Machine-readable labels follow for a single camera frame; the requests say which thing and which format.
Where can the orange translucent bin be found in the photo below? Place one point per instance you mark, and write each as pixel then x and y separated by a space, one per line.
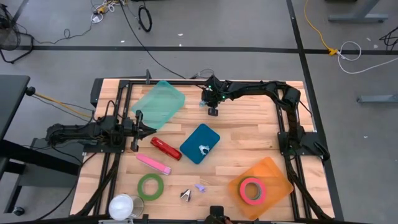
pixel 273 174

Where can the translucent teal plastic lid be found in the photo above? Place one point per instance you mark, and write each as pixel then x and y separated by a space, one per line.
pixel 158 104

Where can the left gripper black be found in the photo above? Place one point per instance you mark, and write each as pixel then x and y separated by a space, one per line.
pixel 134 130

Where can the black desk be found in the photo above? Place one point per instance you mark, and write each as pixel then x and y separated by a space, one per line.
pixel 12 102

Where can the black floor fan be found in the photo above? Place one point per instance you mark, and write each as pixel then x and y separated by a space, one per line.
pixel 9 34

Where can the dark teal plastic bin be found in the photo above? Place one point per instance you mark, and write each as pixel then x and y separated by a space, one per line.
pixel 194 140

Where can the black aluminium table frame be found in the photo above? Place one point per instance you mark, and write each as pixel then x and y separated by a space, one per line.
pixel 174 82

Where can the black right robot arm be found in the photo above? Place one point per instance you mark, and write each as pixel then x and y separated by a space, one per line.
pixel 258 86

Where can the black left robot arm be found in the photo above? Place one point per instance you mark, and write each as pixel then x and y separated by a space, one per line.
pixel 77 132

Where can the pink tape roll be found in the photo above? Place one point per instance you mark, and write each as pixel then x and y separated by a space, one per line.
pixel 245 197

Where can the white-topped metal cup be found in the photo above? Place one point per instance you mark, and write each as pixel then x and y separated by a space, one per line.
pixel 122 207

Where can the green tape roll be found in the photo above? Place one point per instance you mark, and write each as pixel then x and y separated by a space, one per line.
pixel 241 182
pixel 141 191

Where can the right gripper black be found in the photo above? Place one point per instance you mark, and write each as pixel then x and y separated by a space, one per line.
pixel 214 93

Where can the purple staple remover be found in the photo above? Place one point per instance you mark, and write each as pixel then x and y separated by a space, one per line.
pixel 200 187

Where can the red stapler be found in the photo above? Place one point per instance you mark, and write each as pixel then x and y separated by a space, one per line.
pixel 166 148

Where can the grey table leg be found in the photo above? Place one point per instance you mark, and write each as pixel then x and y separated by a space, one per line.
pixel 357 17
pixel 377 99

